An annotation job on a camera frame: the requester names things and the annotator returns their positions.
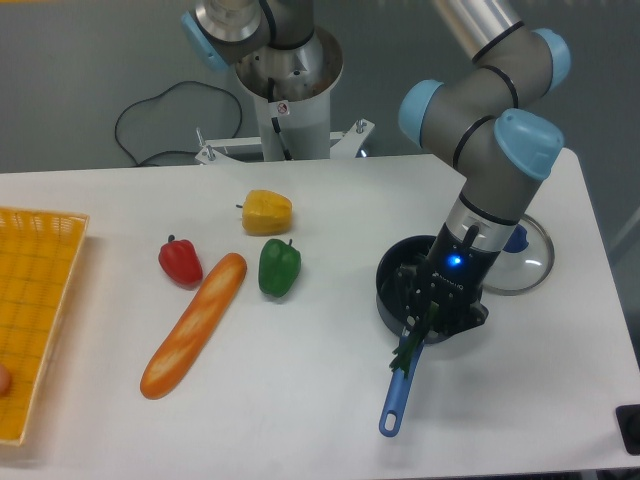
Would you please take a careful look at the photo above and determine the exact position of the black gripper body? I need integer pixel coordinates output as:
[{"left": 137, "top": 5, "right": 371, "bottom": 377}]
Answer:
[{"left": 393, "top": 224, "right": 488, "bottom": 336}]

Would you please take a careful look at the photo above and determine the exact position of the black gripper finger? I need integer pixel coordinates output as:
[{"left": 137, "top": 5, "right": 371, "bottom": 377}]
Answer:
[
  {"left": 440, "top": 301, "right": 488, "bottom": 336},
  {"left": 393, "top": 264, "right": 425, "bottom": 330}
]

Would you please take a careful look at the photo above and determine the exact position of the green onion bunch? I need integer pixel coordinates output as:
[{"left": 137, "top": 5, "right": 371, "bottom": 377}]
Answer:
[{"left": 389, "top": 302, "right": 439, "bottom": 379}]

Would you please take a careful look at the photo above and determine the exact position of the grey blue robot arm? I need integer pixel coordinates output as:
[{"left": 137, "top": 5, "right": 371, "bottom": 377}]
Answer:
[{"left": 181, "top": 1, "right": 571, "bottom": 340}]

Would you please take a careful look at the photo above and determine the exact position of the glass lid blue knob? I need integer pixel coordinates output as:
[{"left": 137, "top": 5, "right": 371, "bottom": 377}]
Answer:
[{"left": 483, "top": 215, "right": 555, "bottom": 296}]

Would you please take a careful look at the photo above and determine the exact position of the green bell pepper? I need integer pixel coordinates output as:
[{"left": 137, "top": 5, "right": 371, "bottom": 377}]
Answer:
[{"left": 258, "top": 239, "right": 302, "bottom": 298}]

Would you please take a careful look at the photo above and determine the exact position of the yellow bell pepper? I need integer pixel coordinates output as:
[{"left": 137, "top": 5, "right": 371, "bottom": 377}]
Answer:
[{"left": 236, "top": 190, "right": 293, "bottom": 236}]

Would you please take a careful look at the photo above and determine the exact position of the black corner device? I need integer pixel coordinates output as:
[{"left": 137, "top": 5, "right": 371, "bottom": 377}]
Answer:
[{"left": 615, "top": 404, "right": 640, "bottom": 456}]

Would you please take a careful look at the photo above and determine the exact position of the orange baguette bread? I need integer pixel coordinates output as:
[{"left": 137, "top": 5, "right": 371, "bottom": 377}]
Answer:
[{"left": 139, "top": 252, "right": 247, "bottom": 400}]

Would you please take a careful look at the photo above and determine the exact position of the red bell pepper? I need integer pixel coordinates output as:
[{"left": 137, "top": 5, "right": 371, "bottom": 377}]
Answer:
[{"left": 158, "top": 235, "right": 203, "bottom": 289}]

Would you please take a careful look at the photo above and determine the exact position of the yellow woven basket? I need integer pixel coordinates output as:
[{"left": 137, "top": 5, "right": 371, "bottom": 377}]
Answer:
[{"left": 1, "top": 207, "right": 89, "bottom": 446}]

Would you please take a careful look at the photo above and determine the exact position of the brown egg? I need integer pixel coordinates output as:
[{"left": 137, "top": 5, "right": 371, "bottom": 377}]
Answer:
[{"left": 0, "top": 364, "right": 12, "bottom": 396}]

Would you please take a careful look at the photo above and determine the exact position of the black pot blue handle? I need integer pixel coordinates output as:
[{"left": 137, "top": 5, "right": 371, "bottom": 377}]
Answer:
[{"left": 375, "top": 242, "right": 452, "bottom": 437}]

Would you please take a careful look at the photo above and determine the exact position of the black floor cable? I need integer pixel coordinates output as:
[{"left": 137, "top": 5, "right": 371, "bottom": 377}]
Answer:
[{"left": 114, "top": 80, "right": 244, "bottom": 167}]

